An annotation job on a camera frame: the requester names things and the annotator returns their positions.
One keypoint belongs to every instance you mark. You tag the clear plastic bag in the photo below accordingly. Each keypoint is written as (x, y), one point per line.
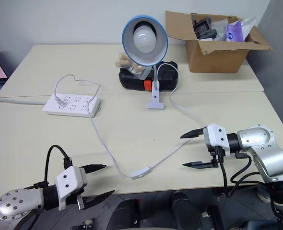
(249, 25)

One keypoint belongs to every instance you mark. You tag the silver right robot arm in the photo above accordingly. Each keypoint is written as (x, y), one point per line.
(268, 153)

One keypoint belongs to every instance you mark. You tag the black plastic parts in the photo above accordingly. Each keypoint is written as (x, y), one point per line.
(203, 27)

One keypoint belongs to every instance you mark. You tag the white power strip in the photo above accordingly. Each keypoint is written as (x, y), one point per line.
(72, 105)

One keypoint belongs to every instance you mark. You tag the dark rounded shape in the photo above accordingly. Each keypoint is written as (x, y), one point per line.
(185, 210)

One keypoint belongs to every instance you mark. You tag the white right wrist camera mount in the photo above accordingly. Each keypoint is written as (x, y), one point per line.
(214, 137)

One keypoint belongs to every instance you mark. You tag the blue clip-on desk lamp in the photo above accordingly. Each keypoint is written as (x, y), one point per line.
(145, 40)

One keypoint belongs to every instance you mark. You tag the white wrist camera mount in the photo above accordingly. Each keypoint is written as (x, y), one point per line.
(69, 179)
(214, 137)

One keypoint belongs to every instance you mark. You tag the plastic bag on case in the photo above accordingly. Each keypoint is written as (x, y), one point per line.
(126, 62)

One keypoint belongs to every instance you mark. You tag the black tool case orange latch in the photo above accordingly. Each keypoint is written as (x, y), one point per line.
(165, 79)

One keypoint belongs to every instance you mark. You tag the purple tissue packet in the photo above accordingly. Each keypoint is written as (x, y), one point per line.
(233, 32)

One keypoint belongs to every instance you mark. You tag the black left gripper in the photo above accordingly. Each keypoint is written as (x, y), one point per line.
(80, 202)

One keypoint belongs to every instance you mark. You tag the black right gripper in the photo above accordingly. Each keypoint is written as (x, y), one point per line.
(217, 157)

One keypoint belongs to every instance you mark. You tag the brown cardboard box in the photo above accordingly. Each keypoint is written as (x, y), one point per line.
(215, 60)

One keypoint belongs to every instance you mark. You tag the white plug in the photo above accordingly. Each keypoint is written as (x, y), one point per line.
(61, 102)

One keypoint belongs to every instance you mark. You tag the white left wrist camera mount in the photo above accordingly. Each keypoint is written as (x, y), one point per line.
(69, 179)

